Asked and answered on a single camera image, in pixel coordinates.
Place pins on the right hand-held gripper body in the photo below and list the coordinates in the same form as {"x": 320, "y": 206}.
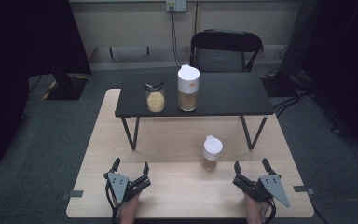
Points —
{"x": 274, "y": 186}

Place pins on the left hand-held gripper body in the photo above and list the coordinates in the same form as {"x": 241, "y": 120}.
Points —
{"x": 118, "y": 185}

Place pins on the white-lidded jar brown spice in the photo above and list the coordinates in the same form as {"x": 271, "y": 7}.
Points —
{"x": 212, "y": 149}

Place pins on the black-lidded glass jar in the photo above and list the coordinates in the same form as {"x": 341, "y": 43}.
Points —
{"x": 154, "y": 96}

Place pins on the black shelf riser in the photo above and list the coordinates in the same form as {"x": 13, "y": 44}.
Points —
{"x": 230, "y": 93}

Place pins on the white-lidded jar yellow spice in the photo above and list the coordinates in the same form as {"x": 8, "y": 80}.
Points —
{"x": 188, "y": 81}

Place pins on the person's left hand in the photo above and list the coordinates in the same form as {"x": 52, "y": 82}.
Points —
{"x": 130, "y": 208}

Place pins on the person's right hand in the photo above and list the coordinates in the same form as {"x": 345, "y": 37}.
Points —
{"x": 256, "y": 211}

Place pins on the grey tape strip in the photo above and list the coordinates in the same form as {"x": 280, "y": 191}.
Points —
{"x": 301, "y": 188}
{"x": 73, "y": 194}

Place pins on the black floor equipment box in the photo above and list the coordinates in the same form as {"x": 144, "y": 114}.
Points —
{"x": 278, "y": 85}

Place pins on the black stand base yellow tape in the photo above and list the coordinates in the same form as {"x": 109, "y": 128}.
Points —
{"x": 66, "y": 87}

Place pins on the black folding chair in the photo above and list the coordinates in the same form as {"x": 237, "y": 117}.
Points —
{"x": 225, "y": 46}

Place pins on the black curtain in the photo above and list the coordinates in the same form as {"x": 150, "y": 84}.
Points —
{"x": 18, "y": 62}
{"x": 348, "y": 62}

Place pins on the white wall socket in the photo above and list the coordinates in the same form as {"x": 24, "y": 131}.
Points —
{"x": 176, "y": 5}

